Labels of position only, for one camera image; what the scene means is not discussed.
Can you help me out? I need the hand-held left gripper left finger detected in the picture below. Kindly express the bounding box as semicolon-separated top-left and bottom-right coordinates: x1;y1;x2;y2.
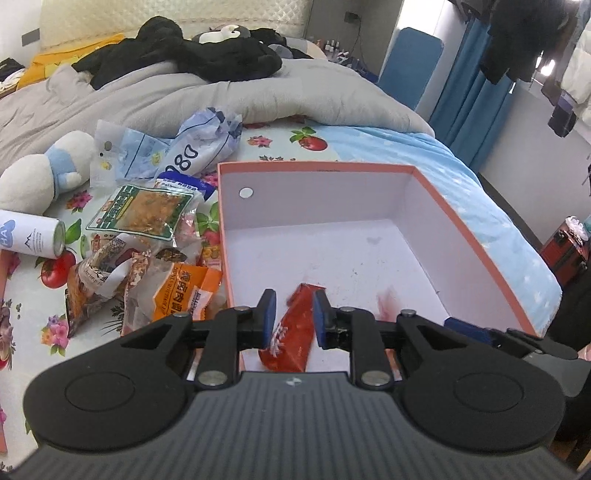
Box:
117;288;278;389

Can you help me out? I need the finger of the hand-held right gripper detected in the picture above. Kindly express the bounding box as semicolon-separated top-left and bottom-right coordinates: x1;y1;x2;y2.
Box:
444;317;579;361

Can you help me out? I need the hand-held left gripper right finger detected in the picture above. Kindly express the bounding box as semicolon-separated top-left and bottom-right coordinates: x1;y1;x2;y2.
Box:
313;288;467;391

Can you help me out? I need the pink cardboard box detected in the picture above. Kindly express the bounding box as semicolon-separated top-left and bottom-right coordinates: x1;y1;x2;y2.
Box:
217;161;540;374

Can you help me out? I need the orange snack packet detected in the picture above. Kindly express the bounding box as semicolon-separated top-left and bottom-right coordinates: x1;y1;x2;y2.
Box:
150;261;225;324

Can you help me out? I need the dark cloth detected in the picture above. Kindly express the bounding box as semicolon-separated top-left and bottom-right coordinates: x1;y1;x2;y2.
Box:
549;272;591;352

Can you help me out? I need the red suitcase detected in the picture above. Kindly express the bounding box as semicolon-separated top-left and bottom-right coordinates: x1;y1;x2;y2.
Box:
539;217;591;286

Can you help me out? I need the clear red print packet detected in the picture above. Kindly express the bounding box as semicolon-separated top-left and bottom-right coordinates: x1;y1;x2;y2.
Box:
175;203;222;268

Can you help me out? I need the clear packet with dark snack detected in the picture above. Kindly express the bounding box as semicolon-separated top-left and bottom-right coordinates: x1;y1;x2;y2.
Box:
122;251;160;335

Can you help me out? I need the blue white snack packet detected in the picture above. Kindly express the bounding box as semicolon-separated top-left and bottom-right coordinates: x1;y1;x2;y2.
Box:
157;172;218;201

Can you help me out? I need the green label snack packet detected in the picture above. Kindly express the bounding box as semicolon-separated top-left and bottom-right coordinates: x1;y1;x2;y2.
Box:
85;184;204;243

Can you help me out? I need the floral bed sheet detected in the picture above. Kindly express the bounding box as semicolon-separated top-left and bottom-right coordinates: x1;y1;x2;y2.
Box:
0;117;563;462

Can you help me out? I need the brown netted snack packet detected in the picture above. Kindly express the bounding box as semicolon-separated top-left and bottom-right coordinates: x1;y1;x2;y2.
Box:
65;233;153;340

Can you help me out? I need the blue white plastic bag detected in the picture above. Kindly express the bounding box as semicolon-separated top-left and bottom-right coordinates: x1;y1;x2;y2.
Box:
157;107;243;178

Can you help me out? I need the blue curtain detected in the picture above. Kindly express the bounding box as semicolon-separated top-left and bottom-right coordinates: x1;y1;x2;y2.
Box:
431;18;527;174

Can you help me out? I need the clear zip bag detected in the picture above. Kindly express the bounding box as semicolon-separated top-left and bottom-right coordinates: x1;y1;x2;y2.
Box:
90;119;171;188

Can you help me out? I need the grey blanket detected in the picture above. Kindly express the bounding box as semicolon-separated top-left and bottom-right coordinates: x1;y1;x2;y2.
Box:
0;58;435;171

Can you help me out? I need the dark hanging garment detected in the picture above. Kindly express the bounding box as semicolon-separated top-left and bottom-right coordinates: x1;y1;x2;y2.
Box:
547;92;578;138

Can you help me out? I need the white drink can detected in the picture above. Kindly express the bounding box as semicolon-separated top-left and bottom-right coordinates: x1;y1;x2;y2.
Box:
0;209;68;259

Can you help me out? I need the blue padded board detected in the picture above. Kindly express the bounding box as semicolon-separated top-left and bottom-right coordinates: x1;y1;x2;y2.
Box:
379;27;444;112

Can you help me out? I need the black garment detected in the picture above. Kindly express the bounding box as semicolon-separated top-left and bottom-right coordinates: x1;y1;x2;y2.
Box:
71;16;283;90

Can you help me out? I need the group of small bottles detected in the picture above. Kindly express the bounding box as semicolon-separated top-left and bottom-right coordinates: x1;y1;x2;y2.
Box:
318;39;352;63

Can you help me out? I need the white hanging jacket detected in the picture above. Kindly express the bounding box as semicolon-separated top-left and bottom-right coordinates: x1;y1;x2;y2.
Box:
561;39;591;109

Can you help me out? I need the black white plush toy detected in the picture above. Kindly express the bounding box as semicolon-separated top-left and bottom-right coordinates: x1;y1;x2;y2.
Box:
191;23;252;44

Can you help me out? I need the black hanging coat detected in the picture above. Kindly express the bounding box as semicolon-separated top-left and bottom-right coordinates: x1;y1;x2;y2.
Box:
480;0;578;86

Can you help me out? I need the yellow blanket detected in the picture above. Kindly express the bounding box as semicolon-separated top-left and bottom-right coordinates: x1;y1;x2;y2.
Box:
16;33;125;90

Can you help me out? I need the cream quilted headboard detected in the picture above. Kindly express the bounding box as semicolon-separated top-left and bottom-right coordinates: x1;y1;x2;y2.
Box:
39;0;308;54

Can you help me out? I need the bedside table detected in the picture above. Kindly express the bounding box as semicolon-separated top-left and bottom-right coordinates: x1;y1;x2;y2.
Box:
0;58;26;97

